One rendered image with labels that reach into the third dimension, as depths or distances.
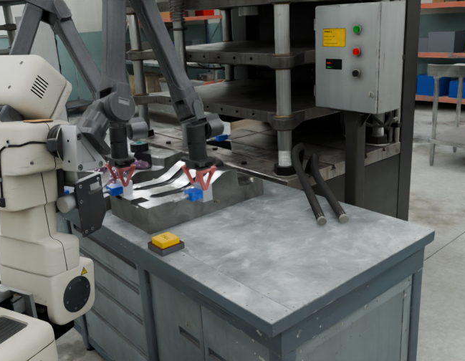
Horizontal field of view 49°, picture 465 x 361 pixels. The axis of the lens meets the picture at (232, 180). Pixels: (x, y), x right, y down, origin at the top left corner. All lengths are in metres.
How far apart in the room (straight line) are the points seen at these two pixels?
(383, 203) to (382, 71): 0.95
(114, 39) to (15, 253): 0.65
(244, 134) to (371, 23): 0.90
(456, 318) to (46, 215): 2.01
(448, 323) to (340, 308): 1.37
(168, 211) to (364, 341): 0.72
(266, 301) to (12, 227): 0.71
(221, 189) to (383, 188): 1.16
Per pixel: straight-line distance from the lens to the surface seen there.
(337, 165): 2.36
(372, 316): 1.57
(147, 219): 1.64
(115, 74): 1.38
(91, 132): 1.25
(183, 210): 1.71
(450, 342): 2.59
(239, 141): 2.53
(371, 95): 1.98
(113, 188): 1.74
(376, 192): 2.67
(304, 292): 1.28
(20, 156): 1.31
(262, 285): 1.32
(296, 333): 1.29
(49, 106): 1.39
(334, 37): 2.07
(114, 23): 1.43
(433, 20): 8.46
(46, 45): 6.02
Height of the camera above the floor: 1.46
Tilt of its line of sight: 18 degrees down
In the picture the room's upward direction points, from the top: 3 degrees counter-clockwise
